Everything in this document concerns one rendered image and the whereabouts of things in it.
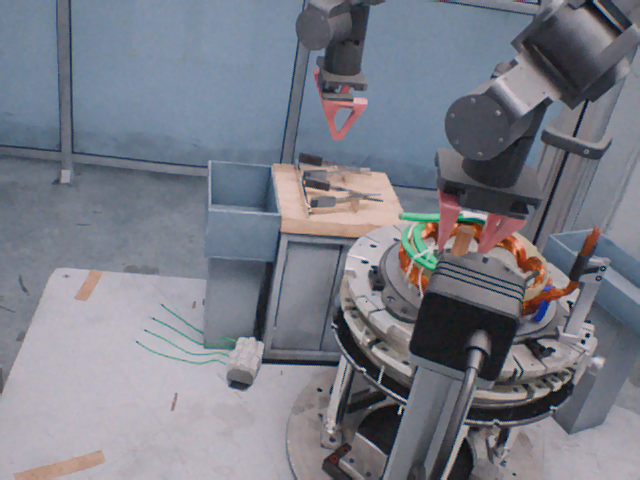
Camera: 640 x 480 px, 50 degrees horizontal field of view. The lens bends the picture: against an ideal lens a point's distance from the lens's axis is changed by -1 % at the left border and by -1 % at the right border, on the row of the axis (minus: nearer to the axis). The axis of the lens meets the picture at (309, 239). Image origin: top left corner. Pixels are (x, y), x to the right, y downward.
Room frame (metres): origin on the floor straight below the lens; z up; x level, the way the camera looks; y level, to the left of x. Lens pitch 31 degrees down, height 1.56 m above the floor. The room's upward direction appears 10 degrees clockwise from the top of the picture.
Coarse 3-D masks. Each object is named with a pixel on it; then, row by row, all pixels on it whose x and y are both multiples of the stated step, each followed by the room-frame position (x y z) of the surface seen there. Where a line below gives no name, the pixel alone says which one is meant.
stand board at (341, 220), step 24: (288, 168) 1.06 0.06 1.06; (312, 168) 1.08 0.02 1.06; (288, 192) 0.98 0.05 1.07; (312, 192) 0.99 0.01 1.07; (336, 192) 1.01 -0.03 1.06; (384, 192) 1.04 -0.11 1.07; (288, 216) 0.90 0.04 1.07; (312, 216) 0.91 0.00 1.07; (336, 216) 0.93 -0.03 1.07; (360, 216) 0.94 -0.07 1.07; (384, 216) 0.95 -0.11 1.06
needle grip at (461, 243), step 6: (462, 228) 0.64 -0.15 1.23; (468, 228) 0.64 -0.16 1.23; (462, 234) 0.63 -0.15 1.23; (468, 234) 0.63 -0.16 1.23; (474, 234) 0.64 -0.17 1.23; (456, 240) 0.64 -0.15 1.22; (462, 240) 0.63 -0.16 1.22; (468, 240) 0.63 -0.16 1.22; (456, 246) 0.64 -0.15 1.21; (462, 246) 0.63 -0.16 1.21; (468, 246) 0.64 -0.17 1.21; (450, 252) 0.64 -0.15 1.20; (456, 252) 0.64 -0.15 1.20; (462, 252) 0.63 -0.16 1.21
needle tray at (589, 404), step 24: (552, 240) 0.98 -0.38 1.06; (576, 240) 1.02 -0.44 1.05; (600, 240) 1.03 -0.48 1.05; (552, 264) 0.97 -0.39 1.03; (624, 264) 0.98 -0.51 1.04; (600, 288) 0.88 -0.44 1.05; (624, 288) 0.93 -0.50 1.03; (600, 312) 0.89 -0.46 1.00; (624, 312) 0.84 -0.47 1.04; (600, 336) 0.87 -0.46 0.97; (624, 336) 0.86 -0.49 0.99; (624, 360) 0.87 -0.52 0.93; (600, 384) 0.86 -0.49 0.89; (576, 408) 0.86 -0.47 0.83; (600, 408) 0.88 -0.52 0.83; (576, 432) 0.86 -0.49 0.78
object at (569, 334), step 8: (608, 264) 0.66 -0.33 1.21; (584, 288) 0.66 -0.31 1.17; (592, 288) 0.66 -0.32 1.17; (584, 296) 0.66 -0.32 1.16; (592, 296) 0.66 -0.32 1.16; (576, 304) 0.66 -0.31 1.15; (584, 304) 0.66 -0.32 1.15; (576, 312) 0.66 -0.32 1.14; (584, 312) 0.66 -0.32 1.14; (568, 320) 0.66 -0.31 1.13; (576, 320) 0.66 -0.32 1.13; (560, 328) 0.67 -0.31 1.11; (568, 328) 0.66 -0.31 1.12; (576, 328) 0.66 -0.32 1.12; (560, 336) 0.66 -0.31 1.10; (568, 336) 0.66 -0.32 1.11; (576, 336) 0.66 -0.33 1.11
